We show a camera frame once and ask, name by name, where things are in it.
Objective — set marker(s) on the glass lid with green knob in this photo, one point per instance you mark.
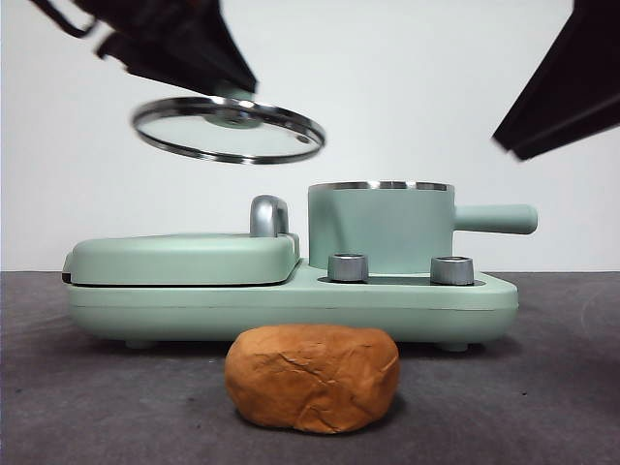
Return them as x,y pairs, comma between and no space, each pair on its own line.
232,121

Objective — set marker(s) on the mint green steamer pot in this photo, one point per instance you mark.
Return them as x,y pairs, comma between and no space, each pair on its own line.
382,227

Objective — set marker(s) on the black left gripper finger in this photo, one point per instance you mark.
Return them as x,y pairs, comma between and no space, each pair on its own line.
169,72
194,39

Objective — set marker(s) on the mint green breakfast machine base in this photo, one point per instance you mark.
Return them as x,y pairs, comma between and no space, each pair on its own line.
290,310

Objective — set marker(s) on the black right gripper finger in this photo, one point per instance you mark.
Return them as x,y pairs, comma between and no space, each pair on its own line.
571,135
576,77

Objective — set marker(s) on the silver control knob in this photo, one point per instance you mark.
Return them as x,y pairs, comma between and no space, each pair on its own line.
450,271
346,269

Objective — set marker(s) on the brown potato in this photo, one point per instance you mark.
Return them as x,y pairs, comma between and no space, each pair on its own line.
312,378

